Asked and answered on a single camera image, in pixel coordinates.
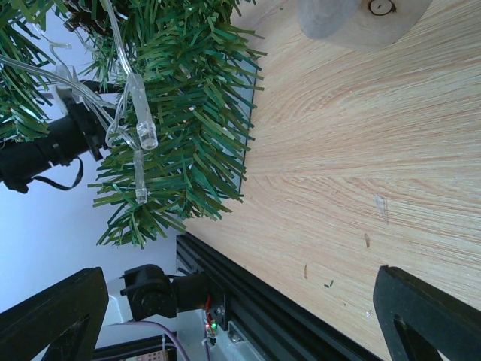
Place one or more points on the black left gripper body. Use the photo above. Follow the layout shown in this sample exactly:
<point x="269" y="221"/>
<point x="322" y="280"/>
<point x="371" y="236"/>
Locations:
<point x="87" y="116"/>

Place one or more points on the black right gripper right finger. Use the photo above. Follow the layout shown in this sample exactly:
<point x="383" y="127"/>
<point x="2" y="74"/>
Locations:
<point x="421" y="322"/>

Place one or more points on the round wooden tree base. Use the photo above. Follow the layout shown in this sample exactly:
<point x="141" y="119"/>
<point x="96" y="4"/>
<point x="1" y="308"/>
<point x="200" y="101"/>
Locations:
<point x="365" y="25"/>

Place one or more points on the small green christmas tree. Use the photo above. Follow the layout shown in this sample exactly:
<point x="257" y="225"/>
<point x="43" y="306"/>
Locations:
<point x="177" y="133"/>

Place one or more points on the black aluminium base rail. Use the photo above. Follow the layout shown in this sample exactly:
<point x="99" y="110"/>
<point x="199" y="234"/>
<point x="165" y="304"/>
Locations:
<point x="277" y="327"/>

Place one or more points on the brown pine cone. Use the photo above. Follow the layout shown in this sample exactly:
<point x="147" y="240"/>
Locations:
<point x="90" y="16"/>

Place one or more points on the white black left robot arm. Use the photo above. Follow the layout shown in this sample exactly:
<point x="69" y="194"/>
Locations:
<point x="48" y="234"/>

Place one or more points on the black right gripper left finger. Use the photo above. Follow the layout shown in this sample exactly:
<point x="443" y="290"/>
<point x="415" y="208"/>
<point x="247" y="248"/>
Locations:
<point x="63" y="320"/>

